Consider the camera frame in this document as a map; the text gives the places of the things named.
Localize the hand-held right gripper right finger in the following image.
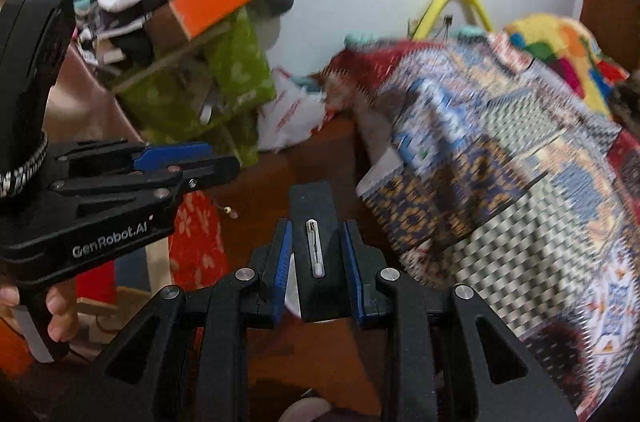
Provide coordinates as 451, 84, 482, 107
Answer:
341, 219, 580, 422

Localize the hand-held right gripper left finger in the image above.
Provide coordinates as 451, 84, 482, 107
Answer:
50, 218, 296, 422

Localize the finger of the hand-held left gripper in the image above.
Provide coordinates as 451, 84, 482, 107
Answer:
47, 138, 213, 175
50, 155, 240, 206

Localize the person's left hand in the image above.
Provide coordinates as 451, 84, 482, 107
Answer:
0, 277, 81, 344

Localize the red floral cloth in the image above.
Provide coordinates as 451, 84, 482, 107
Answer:
167, 192, 231, 290

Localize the pink cloth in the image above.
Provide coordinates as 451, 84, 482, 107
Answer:
47, 47, 146, 143

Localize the white red printed plastic bag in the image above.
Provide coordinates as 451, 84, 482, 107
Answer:
257, 67, 328, 153

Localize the green patterned bag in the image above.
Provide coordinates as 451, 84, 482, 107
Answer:
112, 7, 278, 168

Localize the patterned patchwork blanket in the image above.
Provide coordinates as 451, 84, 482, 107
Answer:
325, 35, 640, 422

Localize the teal fluffy cloth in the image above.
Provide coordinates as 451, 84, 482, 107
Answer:
344, 30, 383, 49

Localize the colourful yellow pillow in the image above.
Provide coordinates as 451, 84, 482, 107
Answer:
505, 13, 628, 118

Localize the black white braided cord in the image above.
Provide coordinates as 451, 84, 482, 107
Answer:
0, 132, 48, 199

